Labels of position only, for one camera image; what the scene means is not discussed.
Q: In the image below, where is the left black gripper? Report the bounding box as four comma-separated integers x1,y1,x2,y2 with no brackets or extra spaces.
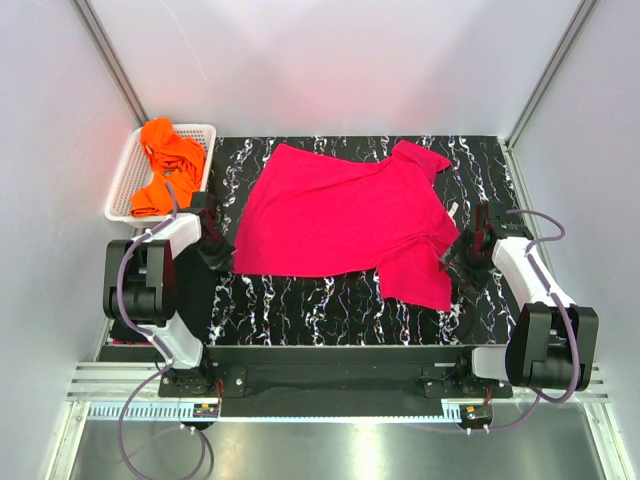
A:
192,227,236,272

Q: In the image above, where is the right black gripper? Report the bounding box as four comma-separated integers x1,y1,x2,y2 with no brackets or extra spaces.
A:
438,229,497,293

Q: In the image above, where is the magenta pink t shirt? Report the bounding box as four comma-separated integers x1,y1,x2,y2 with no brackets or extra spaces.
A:
233,141,459,311

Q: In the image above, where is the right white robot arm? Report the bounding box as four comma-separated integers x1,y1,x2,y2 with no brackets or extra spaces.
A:
443,201,599,403

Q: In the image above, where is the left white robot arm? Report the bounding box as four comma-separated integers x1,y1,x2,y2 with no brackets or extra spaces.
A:
103,192,233,396

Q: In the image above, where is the orange t shirt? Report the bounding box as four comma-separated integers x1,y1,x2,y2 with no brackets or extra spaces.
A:
130,117,206,218

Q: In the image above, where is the white plastic basket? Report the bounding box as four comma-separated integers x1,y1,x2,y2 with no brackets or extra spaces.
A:
104,124,217,229

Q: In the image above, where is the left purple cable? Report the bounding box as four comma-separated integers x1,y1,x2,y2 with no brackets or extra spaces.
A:
113,180,216,477

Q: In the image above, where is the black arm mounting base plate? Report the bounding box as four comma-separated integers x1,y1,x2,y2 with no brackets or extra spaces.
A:
157,344,515,399

